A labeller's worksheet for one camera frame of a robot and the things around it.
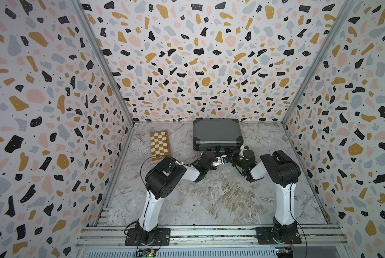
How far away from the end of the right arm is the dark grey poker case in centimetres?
7

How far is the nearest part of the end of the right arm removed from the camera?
0.83 metres

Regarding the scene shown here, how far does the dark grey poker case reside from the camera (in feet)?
3.35
